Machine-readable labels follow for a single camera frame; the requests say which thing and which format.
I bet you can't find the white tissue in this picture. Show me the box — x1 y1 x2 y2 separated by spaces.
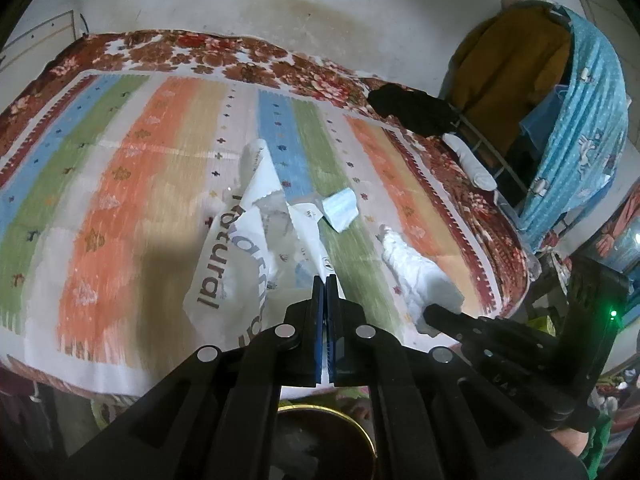
378 224 464 337

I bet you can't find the white natural printed bag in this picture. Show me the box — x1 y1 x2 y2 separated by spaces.
183 139 335 351

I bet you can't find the light blue face mask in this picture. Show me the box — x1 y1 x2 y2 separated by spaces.
320 188 359 233

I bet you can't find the black trash bin gold rim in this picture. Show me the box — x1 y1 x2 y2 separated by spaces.
269 404 378 480

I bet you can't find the white rolled pillow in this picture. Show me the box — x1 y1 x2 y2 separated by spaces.
442 133 498 192

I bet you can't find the blue patterned hanging cloth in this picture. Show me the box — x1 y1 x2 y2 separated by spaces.
518 6 628 250

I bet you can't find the striped colourful bed sheet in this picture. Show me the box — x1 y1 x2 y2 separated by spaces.
1 73 511 396

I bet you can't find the black cloth on bed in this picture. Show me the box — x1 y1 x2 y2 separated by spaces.
367 84 458 136

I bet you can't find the mustard brown hanging garment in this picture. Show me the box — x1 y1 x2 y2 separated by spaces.
446 1 572 156

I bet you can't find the red floral blanket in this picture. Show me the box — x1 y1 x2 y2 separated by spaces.
0 28 534 401

